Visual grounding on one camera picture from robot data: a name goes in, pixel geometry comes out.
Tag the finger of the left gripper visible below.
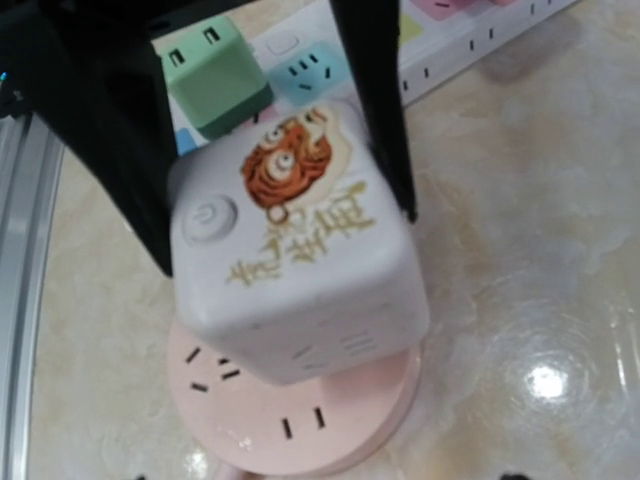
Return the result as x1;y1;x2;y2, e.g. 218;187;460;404
330;0;417;222

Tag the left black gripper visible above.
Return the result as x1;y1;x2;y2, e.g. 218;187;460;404
0;0;176;278

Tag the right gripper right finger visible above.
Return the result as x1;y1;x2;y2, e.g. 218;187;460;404
499;472;525;480

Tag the white multicolour power strip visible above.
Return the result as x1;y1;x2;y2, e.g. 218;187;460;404
149;0;581;156

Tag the green plug adapter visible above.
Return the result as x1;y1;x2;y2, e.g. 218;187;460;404
160;15;274;140

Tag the pink round socket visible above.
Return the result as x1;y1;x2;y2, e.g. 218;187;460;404
167;323;421;477

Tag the white cube socket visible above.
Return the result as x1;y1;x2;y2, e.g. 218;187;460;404
168;101;429;385

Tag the aluminium front rail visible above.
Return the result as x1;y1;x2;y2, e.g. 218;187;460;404
1;114;64;479

